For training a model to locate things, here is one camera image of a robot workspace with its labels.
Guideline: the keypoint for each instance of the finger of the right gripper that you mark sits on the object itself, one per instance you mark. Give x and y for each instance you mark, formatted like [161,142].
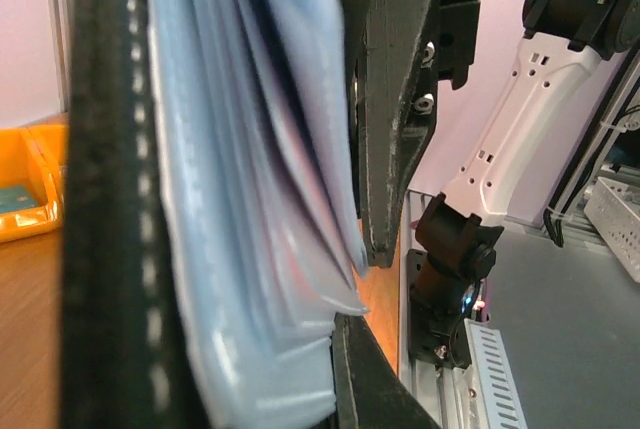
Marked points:
[394,42]

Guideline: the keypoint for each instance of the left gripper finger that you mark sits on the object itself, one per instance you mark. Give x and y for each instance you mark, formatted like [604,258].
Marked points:
[368,393]

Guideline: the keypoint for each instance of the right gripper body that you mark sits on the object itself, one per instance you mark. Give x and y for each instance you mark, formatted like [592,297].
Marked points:
[443,36]

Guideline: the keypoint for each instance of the black card holder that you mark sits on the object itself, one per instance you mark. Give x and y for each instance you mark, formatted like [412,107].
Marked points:
[210,237]

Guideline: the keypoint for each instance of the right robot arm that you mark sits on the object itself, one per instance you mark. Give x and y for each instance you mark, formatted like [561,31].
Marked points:
[564,41]

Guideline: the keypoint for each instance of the yellow bin with green cards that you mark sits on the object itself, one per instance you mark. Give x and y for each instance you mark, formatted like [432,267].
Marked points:
[35,157]

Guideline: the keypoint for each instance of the green card stack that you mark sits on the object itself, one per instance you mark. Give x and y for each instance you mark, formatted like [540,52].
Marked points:
[16,198]

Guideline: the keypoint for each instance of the right circuit board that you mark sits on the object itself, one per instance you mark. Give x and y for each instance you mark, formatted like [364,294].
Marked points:
[475,302]

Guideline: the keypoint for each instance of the white perforated crate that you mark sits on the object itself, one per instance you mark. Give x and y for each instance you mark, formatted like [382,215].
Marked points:
[613,210]

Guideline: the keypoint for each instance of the front aluminium rail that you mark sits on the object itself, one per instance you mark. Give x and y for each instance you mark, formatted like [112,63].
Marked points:
[433,349]

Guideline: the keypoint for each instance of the grey slotted cable duct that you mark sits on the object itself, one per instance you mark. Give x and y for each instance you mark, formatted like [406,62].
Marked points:
[492,380]

